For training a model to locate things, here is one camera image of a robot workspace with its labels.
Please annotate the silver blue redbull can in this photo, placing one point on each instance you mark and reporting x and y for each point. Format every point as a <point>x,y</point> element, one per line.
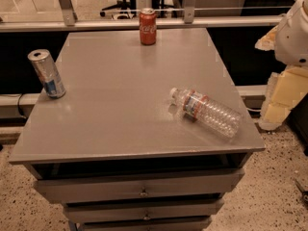
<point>47,72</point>

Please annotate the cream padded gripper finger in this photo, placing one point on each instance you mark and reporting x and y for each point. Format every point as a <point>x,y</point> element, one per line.
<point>267,42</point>
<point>284,91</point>

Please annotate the red coca-cola can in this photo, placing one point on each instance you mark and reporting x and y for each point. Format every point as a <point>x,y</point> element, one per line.
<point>147,26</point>

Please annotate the clear plastic water bottle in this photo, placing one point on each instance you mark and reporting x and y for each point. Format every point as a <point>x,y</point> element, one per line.
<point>201,107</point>

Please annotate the metal window railing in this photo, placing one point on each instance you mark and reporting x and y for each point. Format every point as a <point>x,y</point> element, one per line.
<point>80,15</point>

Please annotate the grey drawer cabinet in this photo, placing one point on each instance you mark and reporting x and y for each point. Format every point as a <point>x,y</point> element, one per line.
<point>115,151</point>

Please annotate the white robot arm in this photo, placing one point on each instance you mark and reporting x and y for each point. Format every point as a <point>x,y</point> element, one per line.
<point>289,41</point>

